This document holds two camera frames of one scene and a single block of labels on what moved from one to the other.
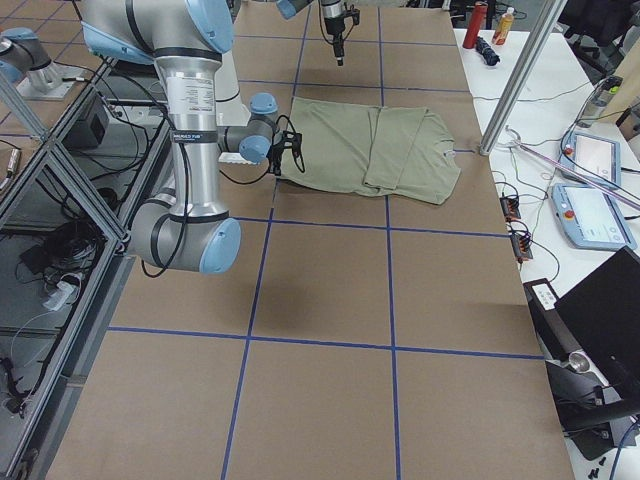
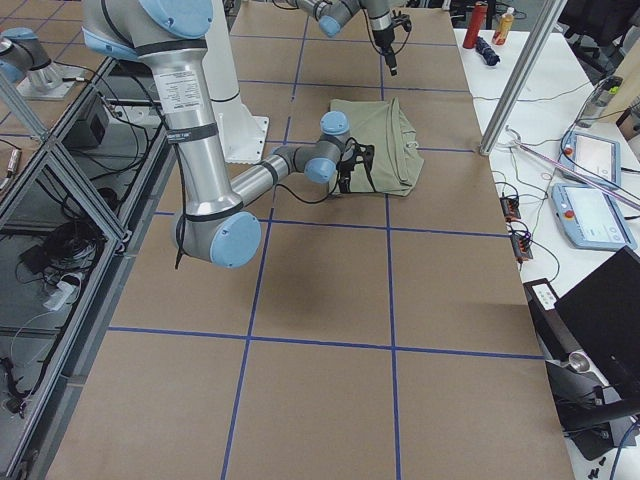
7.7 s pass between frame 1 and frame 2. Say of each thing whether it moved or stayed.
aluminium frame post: stayed
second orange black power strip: stayed
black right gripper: moved
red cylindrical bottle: stayed
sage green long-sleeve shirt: moved
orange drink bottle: stayed
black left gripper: moved
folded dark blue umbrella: stayed
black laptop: stayed
